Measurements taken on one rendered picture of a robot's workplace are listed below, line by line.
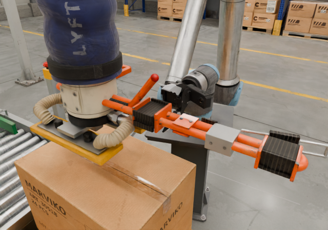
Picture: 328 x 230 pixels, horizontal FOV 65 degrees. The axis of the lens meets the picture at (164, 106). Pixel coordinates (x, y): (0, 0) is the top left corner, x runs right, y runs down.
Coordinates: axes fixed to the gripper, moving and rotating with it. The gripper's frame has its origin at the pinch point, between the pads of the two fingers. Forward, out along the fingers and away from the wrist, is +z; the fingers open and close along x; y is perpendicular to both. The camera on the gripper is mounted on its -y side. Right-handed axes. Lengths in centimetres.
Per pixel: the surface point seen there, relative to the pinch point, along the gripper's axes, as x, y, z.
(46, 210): -47, 41, 22
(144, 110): 1.7, 4.0, 4.2
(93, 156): -11.0, 13.7, 16.7
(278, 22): -90, 94, -693
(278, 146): 2.3, -31.8, 2.2
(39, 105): -4.8, 43.7, 12.4
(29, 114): -124, 256, -86
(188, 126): 1.4, -10.2, 4.5
